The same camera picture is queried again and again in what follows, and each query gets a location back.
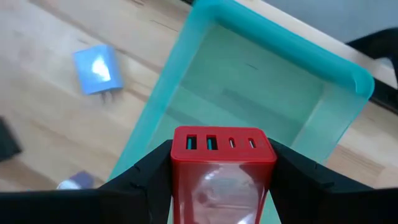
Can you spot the red multi-port USB charger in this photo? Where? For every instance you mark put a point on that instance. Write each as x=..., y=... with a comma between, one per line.
x=217, y=186

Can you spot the light blue wall charger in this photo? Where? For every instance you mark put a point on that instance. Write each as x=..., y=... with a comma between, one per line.
x=96, y=71

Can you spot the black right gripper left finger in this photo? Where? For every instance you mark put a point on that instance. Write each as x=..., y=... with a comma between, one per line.
x=93, y=205

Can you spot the teal translucent plastic bin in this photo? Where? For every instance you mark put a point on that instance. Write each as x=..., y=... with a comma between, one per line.
x=248, y=77

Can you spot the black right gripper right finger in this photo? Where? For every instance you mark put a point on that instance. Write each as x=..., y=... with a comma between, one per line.
x=326, y=202

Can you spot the small white grey object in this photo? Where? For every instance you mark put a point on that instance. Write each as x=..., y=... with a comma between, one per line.
x=79, y=180

